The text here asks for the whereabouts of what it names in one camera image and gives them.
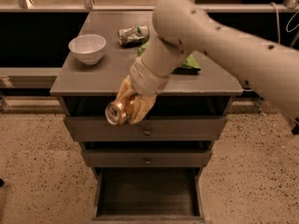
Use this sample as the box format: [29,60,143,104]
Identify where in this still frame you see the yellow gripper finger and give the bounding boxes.
[116,76,136,101]
[128,94,156,124]

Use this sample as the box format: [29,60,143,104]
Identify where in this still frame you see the orange soda can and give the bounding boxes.
[105,99,134,125]

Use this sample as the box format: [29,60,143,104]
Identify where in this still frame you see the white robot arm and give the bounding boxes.
[106,0,299,124]

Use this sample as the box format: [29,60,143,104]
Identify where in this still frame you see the brass top drawer knob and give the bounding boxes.
[143,128,151,136]

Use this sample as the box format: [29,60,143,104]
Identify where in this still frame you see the brass drawer knob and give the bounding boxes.
[144,158,151,165]
[143,128,151,136]

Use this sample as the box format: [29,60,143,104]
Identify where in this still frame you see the crushed green white can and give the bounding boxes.
[118,24,150,46]

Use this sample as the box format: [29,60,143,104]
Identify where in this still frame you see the grey top drawer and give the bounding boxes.
[64,117,227,142]

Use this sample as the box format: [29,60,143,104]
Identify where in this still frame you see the brass middle drawer knob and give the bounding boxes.
[144,158,151,165]

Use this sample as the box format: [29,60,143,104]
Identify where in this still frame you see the grey wooden drawer cabinet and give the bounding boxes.
[50,9,244,224]

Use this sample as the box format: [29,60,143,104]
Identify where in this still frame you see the grey middle drawer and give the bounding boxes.
[81,149,212,168]

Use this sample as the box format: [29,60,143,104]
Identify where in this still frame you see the grey open bottom drawer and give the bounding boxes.
[91,168,213,224]

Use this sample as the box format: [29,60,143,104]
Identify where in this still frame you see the green chip bag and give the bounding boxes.
[136,42,201,76]

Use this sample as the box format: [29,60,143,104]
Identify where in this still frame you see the white ceramic bowl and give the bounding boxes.
[68,35,107,65]

